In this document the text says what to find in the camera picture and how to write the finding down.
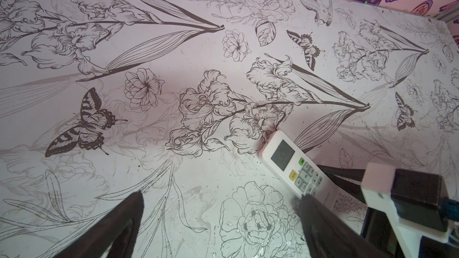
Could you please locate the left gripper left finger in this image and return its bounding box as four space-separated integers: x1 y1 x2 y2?
56 191 144 258

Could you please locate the white remote control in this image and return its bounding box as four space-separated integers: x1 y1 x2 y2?
258 130 339 209

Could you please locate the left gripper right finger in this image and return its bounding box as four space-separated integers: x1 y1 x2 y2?
295 194 387 258

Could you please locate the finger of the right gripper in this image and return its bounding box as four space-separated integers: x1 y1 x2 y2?
318 165 364 182
327 174 366 203

